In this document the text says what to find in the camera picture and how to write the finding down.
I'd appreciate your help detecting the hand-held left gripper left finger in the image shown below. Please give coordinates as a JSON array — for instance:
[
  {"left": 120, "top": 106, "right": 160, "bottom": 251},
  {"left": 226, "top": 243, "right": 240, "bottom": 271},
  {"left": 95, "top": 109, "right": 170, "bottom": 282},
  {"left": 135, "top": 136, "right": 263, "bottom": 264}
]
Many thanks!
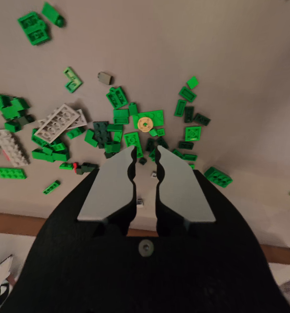
[{"left": 77, "top": 146, "right": 137, "bottom": 231}]

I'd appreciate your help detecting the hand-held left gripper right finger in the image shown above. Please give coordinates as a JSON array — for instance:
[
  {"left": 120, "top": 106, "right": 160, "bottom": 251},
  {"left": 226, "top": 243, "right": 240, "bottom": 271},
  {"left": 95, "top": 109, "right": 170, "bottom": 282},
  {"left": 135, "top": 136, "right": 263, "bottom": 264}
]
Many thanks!
[{"left": 155, "top": 145, "right": 216, "bottom": 231}]

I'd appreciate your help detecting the pile of green toy bricks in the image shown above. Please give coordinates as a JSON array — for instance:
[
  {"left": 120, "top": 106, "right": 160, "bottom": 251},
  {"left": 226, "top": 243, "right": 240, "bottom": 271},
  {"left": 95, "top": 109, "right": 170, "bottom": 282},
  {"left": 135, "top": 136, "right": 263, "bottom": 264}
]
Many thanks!
[{"left": 0, "top": 1, "right": 233, "bottom": 196}]

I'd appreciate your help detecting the grey desk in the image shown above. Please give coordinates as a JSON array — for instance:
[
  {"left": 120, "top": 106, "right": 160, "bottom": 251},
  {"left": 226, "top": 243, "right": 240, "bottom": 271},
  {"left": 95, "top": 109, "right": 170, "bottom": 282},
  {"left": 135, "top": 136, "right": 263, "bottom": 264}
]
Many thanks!
[{"left": 0, "top": 0, "right": 290, "bottom": 248}]

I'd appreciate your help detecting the tan round toy plate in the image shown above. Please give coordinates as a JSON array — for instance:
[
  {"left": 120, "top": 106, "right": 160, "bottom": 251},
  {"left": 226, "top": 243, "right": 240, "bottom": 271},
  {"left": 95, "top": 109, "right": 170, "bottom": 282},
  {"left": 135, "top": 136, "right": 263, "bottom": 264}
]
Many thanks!
[{"left": 137, "top": 117, "right": 154, "bottom": 133}]

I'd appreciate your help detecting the large light grey toy plate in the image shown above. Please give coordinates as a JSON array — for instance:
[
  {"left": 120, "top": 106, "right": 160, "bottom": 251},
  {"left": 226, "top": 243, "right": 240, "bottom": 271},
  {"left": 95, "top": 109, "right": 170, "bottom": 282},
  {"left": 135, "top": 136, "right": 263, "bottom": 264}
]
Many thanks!
[{"left": 35, "top": 104, "right": 73, "bottom": 144}]

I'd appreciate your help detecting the small grey toy brick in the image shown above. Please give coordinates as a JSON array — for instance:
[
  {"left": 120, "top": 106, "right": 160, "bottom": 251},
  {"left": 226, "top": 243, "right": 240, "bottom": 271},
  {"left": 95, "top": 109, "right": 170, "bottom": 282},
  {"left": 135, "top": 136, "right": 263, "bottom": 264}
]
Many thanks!
[{"left": 98, "top": 71, "right": 113, "bottom": 85}]

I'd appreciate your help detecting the white table with wooden edge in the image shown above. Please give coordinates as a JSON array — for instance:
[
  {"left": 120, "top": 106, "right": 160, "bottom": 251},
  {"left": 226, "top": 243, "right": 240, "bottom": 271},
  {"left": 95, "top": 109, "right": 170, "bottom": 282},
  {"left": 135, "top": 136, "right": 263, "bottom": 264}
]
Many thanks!
[{"left": 0, "top": 211, "right": 290, "bottom": 313}]

